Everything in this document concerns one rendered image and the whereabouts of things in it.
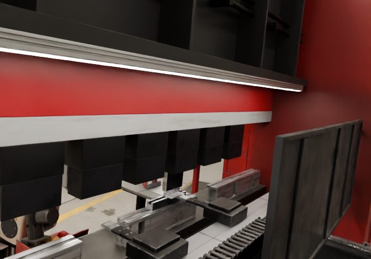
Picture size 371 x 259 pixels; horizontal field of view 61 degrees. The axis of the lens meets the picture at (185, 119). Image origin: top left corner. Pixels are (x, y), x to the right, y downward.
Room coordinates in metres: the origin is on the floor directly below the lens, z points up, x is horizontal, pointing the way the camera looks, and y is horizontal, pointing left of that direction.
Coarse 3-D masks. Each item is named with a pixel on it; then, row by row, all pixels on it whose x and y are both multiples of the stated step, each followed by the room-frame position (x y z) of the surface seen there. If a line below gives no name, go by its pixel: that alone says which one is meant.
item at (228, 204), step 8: (184, 200) 1.14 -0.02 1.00; (192, 200) 1.12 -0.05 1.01; (216, 200) 1.07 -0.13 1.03; (224, 200) 1.07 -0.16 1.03; (232, 200) 1.08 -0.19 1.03; (208, 208) 1.02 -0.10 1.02; (216, 208) 1.02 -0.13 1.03; (224, 208) 1.00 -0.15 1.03; (232, 208) 1.02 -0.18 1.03; (240, 208) 1.05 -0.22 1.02; (208, 216) 1.02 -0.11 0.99; (216, 216) 1.00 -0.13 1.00; (224, 216) 0.99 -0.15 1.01; (232, 216) 0.98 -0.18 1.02; (240, 216) 1.02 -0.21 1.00; (224, 224) 0.99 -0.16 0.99; (232, 224) 0.98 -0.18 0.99
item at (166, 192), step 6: (168, 174) 1.15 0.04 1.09; (180, 174) 1.21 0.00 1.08; (168, 180) 1.15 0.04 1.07; (174, 180) 1.18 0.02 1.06; (180, 180) 1.21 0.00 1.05; (162, 186) 1.16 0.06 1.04; (168, 186) 1.16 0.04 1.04; (174, 186) 1.19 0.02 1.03; (180, 186) 1.22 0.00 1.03; (168, 192) 1.17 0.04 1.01; (174, 192) 1.20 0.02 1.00
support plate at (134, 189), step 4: (124, 184) 1.25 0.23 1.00; (128, 184) 1.26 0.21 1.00; (132, 184) 1.26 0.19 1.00; (140, 184) 1.27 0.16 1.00; (124, 188) 1.22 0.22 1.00; (128, 188) 1.21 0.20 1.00; (132, 188) 1.21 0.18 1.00; (136, 188) 1.22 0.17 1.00; (140, 188) 1.22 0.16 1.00; (144, 188) 1.23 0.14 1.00; (180, 188) 1.27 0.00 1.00; (132, 192) 1.19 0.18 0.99; (136, 192) 1.18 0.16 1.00; (140, 192) 1.18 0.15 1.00; (144, 192) 1.18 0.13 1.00; (148, 192) 1.19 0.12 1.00; (152, 192) 1.19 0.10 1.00; (144, 196) 1.15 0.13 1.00; (148, 196) 1.14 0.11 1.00; (152, 196) 1.15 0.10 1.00; (156, 196) 1.15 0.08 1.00
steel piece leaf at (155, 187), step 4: (148, 184) 1.22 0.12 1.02; (152, 184) 1.24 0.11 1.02; (156, 184) 1.26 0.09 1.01; (160, 184) 1.28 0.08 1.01; (148, 188) 1.22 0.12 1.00; (152, 188) 1.23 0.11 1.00; (156, 188) 1.23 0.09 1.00; (160, 188) 1.24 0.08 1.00; (156, 192) 1.19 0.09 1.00; (160, 192) 1.19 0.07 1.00
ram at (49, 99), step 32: (0, 64) 0.64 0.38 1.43; (32, 64) 0.69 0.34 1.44; (64, 64) 0.75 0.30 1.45; (96, 64) 0.83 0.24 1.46; (0, 96) 0.64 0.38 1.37; (32, 96) 0.69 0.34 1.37; (64, 96) 0.76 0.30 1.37; (96, 96) 0.83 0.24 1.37; (128, 96) 0.92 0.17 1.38; (160, 96) 1.04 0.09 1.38; (192, 96) 1.18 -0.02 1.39; (224, 96) 1.38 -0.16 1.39; (256, 96) 1.65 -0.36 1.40; (0, 128) 0.64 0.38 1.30; (32, 128) 0.69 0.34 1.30; (64, 128) 0.76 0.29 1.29; (96, 128) 0.84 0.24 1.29; (128, 128) 0.93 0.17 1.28; (160, 128) 1.05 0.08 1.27; (192, 128) 1.20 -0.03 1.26
